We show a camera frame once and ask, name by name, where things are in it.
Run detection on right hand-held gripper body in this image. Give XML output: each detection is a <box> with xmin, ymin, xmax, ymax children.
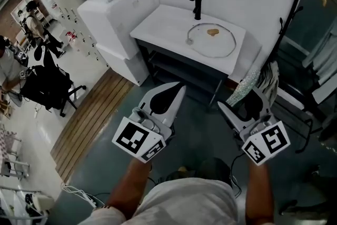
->
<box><xmin>233</xmin><ymin>112</ymin><xmax>291</xmax><ymax>166</ymax></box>

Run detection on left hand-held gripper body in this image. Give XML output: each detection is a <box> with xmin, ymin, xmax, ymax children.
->
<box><xmin>112</xmin><ymin>106</ymin><xmax>175</xmax><ymax>164</ymax></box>

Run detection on glass pot lid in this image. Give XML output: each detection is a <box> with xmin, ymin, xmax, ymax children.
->
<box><xmin>187</xmin><ymin>22</ymin><xmax>237</xmax><ymax>58</ymax></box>

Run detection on person's left forearm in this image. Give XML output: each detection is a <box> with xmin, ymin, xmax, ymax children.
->
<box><xmin>104</xmin><ymin>157</ymin><xmax>154</xmax><ymax>211</ymax></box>

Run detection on person's right forearm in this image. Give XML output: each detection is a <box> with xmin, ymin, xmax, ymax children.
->
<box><xmin>244</xmin><ymin>161</ymin><xmax>275</xmax><ymax>225</ymax></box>

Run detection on sparkly silver cloth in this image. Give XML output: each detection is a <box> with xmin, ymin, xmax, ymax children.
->
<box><xmin>225</xmin><ymin>67</ymin><xmax>262</xmax><ymax>108</ymax></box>

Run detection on striped beige cloth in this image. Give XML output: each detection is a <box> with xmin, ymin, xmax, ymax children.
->
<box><xmin>257</xmin><ymin>61</ymin><xmax>280</xmax><ymax>110</ymax></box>

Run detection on dark vanity cabinet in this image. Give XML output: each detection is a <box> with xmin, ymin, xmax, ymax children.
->
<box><xmin>134</xmin><ymin>37</ymin><xmax>230</xmax><ymax>112</ymax></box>

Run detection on person's dark trousers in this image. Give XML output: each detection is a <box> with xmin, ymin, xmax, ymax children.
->
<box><xmin>157</xmin><ymin>156</ymin><xmax>234</xmax><ymax>188</ymax></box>

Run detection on white sink counter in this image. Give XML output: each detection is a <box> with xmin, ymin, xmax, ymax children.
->
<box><xmin>130</xmin><ymin>3</ymin><xmax>263</xmax><ymax>82</ymax></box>

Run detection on black metal clothes rack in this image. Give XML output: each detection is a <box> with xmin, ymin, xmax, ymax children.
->
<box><xmin>272</xmin><ymin>0</ymin><xmax>337</xmax><ymax>154</ymax></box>

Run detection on white foam blocks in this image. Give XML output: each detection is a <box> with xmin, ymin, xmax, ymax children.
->
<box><xmin>77</xmin><ymin>0</ymin><xmax>161</xmax><ymax>87</ymax></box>

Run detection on person's white shirt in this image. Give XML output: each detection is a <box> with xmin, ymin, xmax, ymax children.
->
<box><xmin>83</xmin><ymin>177</ymin><xmax>241</xmax><ymax>225</ymax></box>

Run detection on black faucet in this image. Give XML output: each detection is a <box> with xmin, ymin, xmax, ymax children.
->
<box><xmin>189</xmin><ymin>0</ymin><xmax>203</xmax><ymax>21</ymax></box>

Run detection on black office chair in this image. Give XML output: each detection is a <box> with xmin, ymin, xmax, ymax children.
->
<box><xmin>18</xmin><ymin>44</ymin><xmax>87</xmax><ymax>118</ymax></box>

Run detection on white locker cabinet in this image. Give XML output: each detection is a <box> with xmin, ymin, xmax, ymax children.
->
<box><xmin>36</xmin><ymin>0</ymin><xmax>113</xmax><ymax>68</ymax></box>

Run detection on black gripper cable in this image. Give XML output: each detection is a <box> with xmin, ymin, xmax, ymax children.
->
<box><xmin>229</xmin><ymin>152</ymin><xmax>246</xmax><ymax>198</ymax></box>

